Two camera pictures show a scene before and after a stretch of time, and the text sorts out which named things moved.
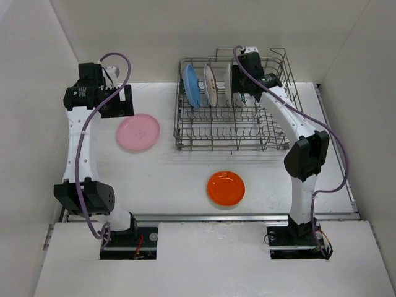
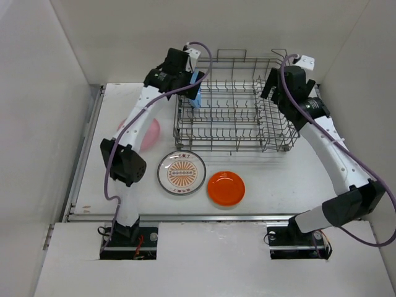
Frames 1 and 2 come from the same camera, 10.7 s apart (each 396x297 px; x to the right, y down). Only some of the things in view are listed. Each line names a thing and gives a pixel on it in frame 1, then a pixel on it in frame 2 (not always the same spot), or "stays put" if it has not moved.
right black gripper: [236, 86] to [272, 80]
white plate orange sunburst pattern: [210, 86] to [181, 172]
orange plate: [226, 188] stays put
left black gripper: [127, 109] to [189, 93]
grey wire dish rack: [208, 116] stays put
